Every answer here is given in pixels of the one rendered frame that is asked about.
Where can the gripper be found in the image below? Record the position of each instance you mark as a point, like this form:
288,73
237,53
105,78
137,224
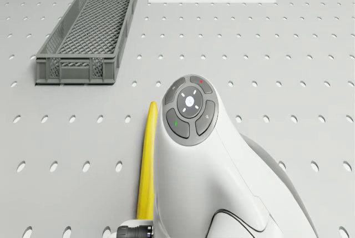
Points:
134,228

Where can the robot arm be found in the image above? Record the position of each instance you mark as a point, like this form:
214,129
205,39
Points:
210,171

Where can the dark grey basket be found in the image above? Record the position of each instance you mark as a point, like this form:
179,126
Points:
88,27

